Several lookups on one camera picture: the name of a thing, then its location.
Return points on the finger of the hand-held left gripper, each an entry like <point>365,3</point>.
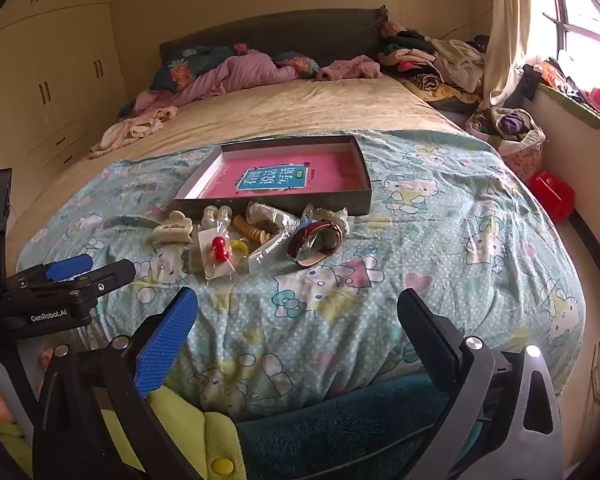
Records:
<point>67,266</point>
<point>107,279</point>

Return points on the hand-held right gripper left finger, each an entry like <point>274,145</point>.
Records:
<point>167,345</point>

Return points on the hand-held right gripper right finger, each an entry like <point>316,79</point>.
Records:
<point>422,332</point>

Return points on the cream hair claw clip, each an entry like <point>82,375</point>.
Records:
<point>172,230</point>

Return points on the red cherry earrings packet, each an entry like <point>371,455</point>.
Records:
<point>219,251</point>

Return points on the yellow hoop earrings packet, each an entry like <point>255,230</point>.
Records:
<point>240,248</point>

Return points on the grey cardboard box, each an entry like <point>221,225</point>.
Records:
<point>365,195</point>

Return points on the cartoon cat printed blanket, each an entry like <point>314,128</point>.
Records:
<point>430,270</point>

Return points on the yellow-green cloth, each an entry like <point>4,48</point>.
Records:
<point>220,440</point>

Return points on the white pearl hair accessory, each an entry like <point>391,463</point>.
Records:
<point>211,215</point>

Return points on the clear plastic packet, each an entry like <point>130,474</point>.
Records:
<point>270,256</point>

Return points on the teal towel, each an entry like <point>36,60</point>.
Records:
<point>330,435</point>

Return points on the lace trim packet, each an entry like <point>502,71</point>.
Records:
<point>341,221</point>

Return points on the cream patterned pajamas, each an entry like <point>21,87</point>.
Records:
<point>130,130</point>

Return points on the pink book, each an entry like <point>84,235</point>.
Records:
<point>330,170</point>

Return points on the red plastic container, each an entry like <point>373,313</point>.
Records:
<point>552,195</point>

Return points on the cream wardrobe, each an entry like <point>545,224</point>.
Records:
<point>55,60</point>

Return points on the basket with clothes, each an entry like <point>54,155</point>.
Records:
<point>520,155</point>

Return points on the large floral pillow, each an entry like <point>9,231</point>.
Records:
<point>190,62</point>

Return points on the beige bedsheet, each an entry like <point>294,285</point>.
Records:
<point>280,105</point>

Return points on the pink quilt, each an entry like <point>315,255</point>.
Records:
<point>240,72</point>

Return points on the pile of clothes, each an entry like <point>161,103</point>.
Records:
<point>430,60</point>

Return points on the pink fuzzy garment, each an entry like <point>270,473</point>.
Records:
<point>350,67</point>

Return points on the small floral pillow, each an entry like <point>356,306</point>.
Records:
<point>300,62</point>

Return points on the dark grey headboard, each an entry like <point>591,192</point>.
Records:
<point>280,35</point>

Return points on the cream curtain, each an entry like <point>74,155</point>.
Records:
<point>515,20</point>

